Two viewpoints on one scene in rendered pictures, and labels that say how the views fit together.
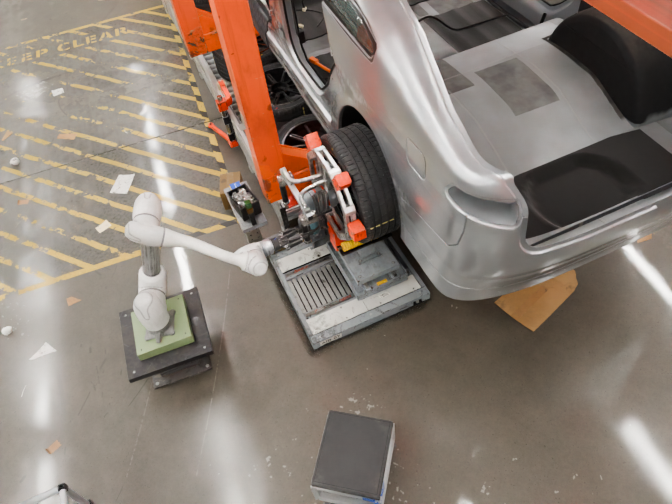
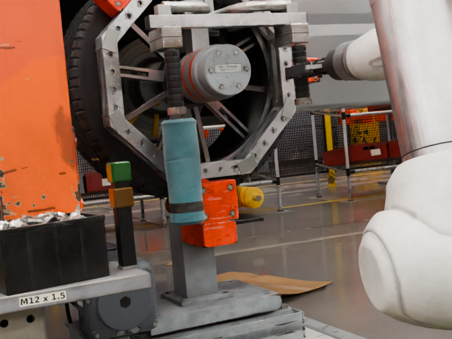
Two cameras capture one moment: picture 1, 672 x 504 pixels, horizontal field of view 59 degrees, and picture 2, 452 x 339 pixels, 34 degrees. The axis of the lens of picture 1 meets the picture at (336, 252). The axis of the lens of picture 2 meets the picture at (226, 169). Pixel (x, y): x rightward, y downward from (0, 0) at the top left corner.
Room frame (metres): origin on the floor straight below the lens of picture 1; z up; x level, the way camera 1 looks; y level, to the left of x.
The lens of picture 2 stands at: (2.62, 1.98, 0.70)
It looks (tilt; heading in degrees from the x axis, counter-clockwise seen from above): 3 degrees down; 262
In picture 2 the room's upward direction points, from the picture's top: 5 degrees counter-clockwise
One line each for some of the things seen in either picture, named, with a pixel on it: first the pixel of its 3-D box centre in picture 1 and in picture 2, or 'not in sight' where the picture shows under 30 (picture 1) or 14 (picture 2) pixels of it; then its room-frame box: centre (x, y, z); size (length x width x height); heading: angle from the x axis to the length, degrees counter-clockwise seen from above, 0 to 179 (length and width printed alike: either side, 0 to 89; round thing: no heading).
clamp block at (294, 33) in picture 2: (308, 218); (291, 34); (2.17, 0.12, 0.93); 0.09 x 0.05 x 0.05; 107
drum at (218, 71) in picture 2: (320, 198); (211, 74); (2.37, 0.04, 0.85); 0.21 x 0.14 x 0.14; 107
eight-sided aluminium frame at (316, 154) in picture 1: (331, 194); (200, 77); (2.39, -0.03, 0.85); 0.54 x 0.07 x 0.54; 17
